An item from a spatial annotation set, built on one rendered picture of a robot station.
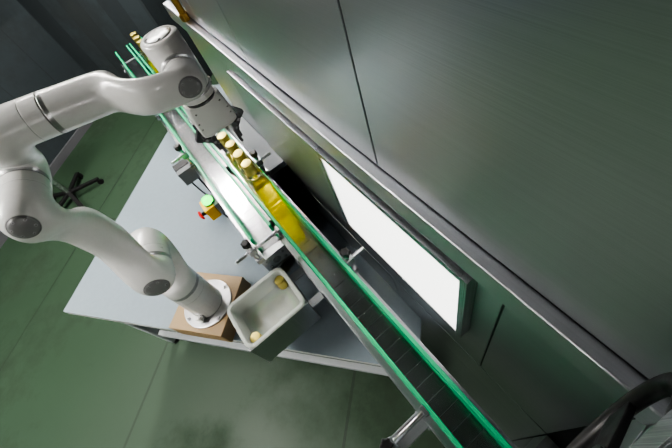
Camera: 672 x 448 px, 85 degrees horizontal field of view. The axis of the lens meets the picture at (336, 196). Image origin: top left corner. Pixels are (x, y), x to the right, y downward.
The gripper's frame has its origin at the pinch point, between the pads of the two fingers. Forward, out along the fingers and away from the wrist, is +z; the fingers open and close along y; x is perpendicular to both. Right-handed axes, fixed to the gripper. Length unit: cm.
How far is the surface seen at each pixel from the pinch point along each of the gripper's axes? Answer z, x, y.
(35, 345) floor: 144, -123, 179
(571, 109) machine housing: -43, 75, -16
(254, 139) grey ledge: 38, -40, -12
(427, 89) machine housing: -38, 61, -15
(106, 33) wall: 71, -319, 14
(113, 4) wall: 48, -296, -6
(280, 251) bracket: 39.6, 12.3, 8.0
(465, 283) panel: -6, 70, -13
